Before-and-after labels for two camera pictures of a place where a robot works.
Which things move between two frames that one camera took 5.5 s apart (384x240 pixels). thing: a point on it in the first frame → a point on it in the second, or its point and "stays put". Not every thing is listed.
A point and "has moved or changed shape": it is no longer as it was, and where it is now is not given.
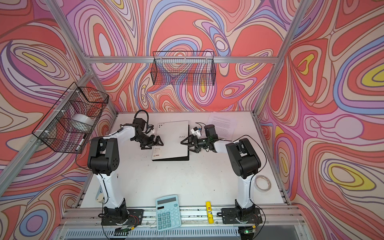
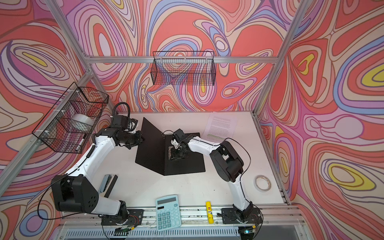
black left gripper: (151, 142) → (139, 139)
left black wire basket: (69, 124) stays put
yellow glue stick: (210, 217) stays put
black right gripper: (190, 143) → (174, 155)
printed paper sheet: (225, 124) stays put
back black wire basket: (183, 68) stays put
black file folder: (171, 133) has moved or changed shape
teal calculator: (168, 212) stays put
